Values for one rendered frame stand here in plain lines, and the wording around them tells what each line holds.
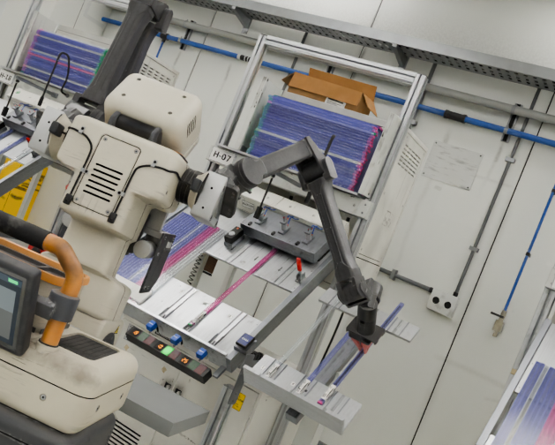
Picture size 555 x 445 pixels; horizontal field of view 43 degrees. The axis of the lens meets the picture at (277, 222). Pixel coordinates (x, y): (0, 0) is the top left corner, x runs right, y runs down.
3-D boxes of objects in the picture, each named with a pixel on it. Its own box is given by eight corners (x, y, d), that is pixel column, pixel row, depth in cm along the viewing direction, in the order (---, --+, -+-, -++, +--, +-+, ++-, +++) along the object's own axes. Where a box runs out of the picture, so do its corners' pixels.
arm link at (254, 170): (290, 143, 215) (316, 129, 209) (311, 182, 215) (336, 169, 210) (208, 176, 178) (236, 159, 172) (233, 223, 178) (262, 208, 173)
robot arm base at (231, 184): (192, 172, 166) (237, 191, 164) (206, 157, 172) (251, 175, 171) (187, 200, 171) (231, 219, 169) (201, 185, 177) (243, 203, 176)
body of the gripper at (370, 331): (356, 320, 214) (357, 302, 210) (386, 333, 209) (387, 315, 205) (345, 332, 210) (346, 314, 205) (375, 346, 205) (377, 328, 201)
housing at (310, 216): (337, 261, 268) (338, 232, 259) (236, 220, 291) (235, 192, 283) (348, 251, 273) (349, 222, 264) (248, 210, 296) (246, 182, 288)
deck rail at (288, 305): (231, 373, 223) (230, 359, 219) (226, 370, 224) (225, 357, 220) (347, 256, 269) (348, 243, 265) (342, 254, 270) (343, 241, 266)
